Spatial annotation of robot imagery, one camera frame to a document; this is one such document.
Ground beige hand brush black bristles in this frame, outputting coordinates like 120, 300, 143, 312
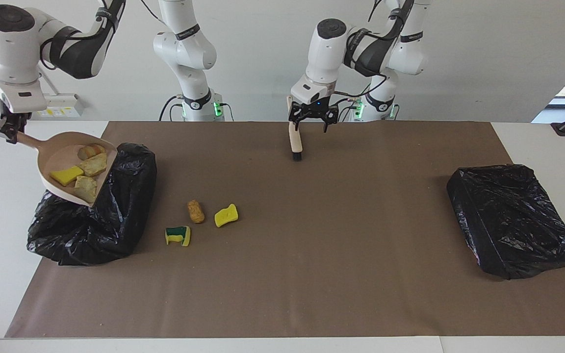
286, 96, 304, 162

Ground pale pink plastic dustpan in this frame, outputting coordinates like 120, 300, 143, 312
0, 119, 118, 208

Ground beige fake bread piece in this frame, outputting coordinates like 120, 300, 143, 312
74, 176, 98, 204
79, 153, 108, 177
77, 143, 106, 160

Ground chunky yellow sponge piece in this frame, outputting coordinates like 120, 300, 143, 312
214, 203, 239, 228

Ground brown textured bread piece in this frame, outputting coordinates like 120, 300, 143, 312
187, 200, 205, 224

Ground green and yellow sponge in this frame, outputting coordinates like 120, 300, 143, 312
165, 226, 191, 247

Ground crumpled black bag bin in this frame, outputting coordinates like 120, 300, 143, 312
26, 143, 158, 266

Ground brown paper table mat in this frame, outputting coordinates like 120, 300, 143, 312
5, 121, 565, 339

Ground black bag covered box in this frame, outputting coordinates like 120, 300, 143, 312
446, 164, 565, 280

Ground black left arm base cable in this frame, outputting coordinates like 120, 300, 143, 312
334, 97, 364, 122

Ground black arm base cable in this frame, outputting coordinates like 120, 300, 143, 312
334, 97, 364, 122
159, 96, 234, 122

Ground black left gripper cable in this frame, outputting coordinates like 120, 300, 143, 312
334, 0, 411, 99

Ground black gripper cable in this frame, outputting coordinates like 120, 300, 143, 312
334, 0, 411, 99
40, 0, 126, 72

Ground white wall cable duct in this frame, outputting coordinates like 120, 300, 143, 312
37, 71, 60, 95

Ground white wall socket box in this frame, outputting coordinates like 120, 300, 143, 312
37, 93, 86, 118

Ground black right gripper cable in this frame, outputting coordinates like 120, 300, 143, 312
40, 0, 126, 72

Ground black right arm base cable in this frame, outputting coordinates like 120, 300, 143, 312
159, 96, 234, 122

